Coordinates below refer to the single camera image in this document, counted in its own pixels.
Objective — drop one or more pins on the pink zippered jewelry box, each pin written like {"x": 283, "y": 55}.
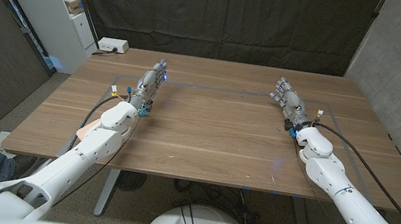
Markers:
{"x": 84, "y": 130}

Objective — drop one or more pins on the black backdrop curtain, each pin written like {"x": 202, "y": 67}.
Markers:
{"x": 218, "y": 12}

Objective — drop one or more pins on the white power strip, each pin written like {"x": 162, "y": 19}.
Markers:
{"x": 112, "y": 44}

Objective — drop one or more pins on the cardboard box on shelf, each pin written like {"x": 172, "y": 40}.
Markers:
{"x": 74, "y": 4}

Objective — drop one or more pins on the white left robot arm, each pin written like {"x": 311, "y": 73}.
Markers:
{"x": 71, "y": 164}

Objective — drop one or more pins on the black round fan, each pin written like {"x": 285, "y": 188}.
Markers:
{"x": 131, "y": 181}

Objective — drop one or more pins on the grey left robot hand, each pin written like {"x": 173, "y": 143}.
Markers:
{"x": 148, "y": 85}

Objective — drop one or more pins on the black backdrop stand pole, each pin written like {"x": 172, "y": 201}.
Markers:
{"x": 375, "y": 13}
{"x": 82, "y": 1}

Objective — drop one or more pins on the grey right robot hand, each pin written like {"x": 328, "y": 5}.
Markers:
{"x": 293, "y": 103}

